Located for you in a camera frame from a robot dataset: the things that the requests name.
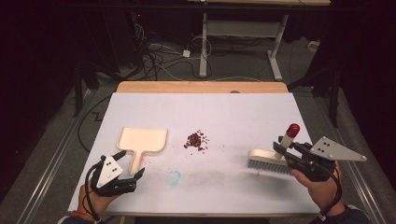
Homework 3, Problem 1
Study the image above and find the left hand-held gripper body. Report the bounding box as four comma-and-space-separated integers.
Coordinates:
92, 154, 138, 198

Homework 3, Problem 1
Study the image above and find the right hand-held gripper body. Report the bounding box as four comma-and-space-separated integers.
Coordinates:
287, 136, 368, 183

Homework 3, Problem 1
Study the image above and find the cream brush with red-tipped handle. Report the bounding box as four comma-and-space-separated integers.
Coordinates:
247, 122, 302, 176

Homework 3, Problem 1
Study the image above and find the cream plastic dustpan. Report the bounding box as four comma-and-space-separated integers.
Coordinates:
116, 126, 169, 175

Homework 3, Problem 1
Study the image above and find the red and green beans pile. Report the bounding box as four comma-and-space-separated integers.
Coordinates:
183, 129, 210, 153

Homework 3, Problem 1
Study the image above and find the person's right hand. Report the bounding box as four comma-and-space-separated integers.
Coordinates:
290, 161, 344, 217

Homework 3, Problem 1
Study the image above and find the person's left hand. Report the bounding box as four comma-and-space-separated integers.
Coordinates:
77, 179, 121, 217

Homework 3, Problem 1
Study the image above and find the black metal stand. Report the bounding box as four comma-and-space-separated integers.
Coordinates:
72, 60, 84, 119
329, 70, 341, 129

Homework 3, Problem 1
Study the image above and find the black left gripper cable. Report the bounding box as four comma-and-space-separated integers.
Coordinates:
84, 161, 105, 224

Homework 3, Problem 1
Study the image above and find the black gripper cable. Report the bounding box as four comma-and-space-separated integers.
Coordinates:
84, 161, 105, 224
317, 161, 344, 219

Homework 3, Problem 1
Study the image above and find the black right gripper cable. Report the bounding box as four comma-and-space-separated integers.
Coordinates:
317, 161, 344, 219

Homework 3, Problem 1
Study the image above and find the red wrist bracelet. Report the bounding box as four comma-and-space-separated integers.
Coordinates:
71, 210, 95, 219

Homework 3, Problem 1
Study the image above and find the metal floor rail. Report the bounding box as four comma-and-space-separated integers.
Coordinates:
323, 102, 389, 224
17, 89, 96, 224

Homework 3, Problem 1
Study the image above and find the tangle of black floor cables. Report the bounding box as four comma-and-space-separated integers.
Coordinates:
134, 24, 216, 82

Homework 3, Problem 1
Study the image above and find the white desk frame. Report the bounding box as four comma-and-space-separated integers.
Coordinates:
186, 0, 332, 82

